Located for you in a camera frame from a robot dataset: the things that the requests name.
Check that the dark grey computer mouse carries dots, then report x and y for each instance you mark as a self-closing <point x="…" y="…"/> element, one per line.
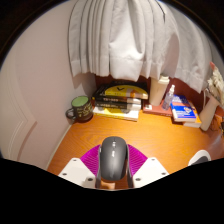
<point x="114" y="160"/>

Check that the dark mug with green inside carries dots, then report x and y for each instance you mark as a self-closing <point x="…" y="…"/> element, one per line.
<point x="81" y="108"/>

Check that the blue covered book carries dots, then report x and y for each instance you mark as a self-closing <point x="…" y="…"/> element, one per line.
<point x="182" y="108"/>

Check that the clear spray bottle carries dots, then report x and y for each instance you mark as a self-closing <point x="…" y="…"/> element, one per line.
<point x="167" y="100"/>

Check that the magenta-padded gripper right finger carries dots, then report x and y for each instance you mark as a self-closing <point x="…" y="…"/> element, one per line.
<point x="151" y="170"/>

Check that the white and grey mouse pad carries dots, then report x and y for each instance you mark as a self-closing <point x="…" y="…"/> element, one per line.
<point x="199" y="157"/>

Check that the white ceramic vase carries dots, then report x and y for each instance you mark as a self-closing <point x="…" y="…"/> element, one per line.
<point x="208" y="115"/>

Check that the yellow and black book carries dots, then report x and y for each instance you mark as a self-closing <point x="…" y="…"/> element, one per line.
<point x="125" y="91"/>

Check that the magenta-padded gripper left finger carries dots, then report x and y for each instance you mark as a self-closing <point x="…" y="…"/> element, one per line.
<point x="75" y="171"/>

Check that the dark book with yellow print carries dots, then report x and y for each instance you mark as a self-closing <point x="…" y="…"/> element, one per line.
<point x="116" y="105"/>

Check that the thin black book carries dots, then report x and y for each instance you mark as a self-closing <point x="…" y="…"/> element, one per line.
<point x="116" y="100"/>

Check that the cream lidded cup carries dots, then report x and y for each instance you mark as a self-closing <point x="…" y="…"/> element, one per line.
<point x="157" y="91"/>

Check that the white pleated curtain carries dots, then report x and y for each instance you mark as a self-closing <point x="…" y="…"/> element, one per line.
<point x="133" y="36"/>

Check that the orange and white book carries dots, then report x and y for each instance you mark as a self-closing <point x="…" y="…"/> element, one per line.
<point x="195" y="123"/>

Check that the red flat notebook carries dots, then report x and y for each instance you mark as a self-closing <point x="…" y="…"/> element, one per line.
<point x="155" y="110"/>

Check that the white flower bouquet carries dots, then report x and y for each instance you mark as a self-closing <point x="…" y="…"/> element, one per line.
<point x="216" y="81"/>

